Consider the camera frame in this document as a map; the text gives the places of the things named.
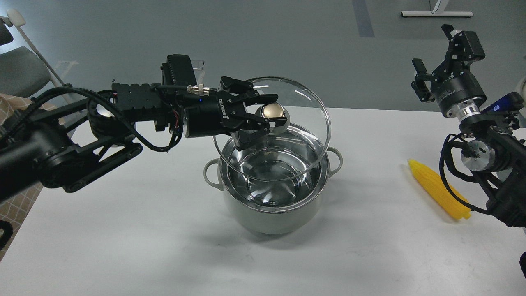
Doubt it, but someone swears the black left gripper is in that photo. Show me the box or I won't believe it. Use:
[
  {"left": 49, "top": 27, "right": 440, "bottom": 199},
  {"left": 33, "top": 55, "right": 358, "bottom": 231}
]
[{"left": 182, "top": 76, "right": 288, "bottom": 150}]

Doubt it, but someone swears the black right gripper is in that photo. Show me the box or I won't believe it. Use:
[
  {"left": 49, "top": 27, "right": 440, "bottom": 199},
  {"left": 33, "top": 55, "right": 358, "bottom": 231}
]
[{"left": 411, "top": 24, "right": 487, "bottom": 118}]

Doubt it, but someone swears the glass lid with gold knob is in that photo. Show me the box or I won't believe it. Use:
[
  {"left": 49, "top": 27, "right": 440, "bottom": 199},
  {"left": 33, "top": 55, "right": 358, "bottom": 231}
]
[{"left": 213, "top": 76, "right": 331, "bottom": 181}]

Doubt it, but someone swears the yellow corn cob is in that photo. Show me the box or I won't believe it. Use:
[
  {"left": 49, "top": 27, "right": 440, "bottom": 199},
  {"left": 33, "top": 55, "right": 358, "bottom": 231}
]
[{"left": 408, "top": 159, "right": 471, "bottom": 220}]

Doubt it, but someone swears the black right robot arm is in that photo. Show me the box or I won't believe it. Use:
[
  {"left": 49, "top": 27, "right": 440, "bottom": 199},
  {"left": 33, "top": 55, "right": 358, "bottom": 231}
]
[{"left": 411, "top": 24, "right": 526, "bottom": 228}]

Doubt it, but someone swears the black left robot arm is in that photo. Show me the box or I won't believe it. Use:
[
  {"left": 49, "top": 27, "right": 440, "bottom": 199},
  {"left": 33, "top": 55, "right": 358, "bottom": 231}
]
[{"left": 0, "top": 54, "right": 290, "bottom": 203}]

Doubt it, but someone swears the pale green steel pot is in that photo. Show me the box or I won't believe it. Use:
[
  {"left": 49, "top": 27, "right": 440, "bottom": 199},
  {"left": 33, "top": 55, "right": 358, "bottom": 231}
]
[{"left": 203, "top": 147, "right": 343, "bottom": 234}]

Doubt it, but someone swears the white desk leg base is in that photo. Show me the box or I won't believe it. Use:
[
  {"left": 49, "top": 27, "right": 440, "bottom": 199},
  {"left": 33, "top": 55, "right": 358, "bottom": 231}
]
[{"left": 400, "top": 0, "right": 474, "bottom": 18}]

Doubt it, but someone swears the white floor marker piece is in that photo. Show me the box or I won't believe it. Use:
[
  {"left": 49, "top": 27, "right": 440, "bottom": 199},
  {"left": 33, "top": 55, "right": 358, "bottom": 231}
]
[{"left": 190, "top": 60, "right": 205, "bottom": 84}]

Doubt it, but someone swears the grey chair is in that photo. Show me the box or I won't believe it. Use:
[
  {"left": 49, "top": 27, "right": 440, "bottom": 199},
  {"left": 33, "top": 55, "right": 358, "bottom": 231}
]
[{"left": 0, "top": 9, "right": 65, "bottom": 97}]

